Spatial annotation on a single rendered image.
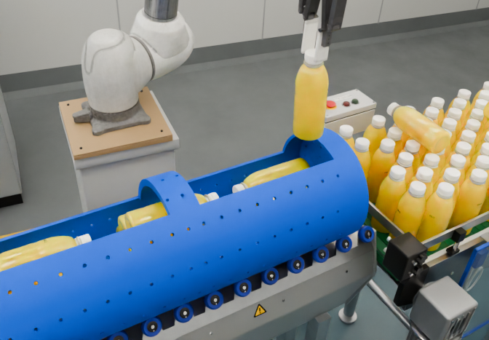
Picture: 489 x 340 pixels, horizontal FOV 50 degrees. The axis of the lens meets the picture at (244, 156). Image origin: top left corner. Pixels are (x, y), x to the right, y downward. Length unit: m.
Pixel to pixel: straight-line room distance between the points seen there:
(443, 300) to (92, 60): 1.15
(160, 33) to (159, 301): 0.85
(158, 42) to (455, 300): 1.10
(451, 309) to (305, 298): 0.37
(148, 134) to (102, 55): 0.27
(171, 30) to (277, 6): 2.77
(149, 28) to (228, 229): 0.77
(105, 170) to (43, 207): 1.38
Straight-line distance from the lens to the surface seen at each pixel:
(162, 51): 1.64
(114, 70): 1.54
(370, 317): 2.48
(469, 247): 1.59
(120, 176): 1.67
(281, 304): 1.34
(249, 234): 1.09
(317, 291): 1.40
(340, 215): 1.21
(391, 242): 1.36
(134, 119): 1.65
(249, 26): 4.29
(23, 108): 3.87
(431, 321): 1.50
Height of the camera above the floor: 1.93
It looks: 37 degrees down
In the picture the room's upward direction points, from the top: 3 degrees clockwise
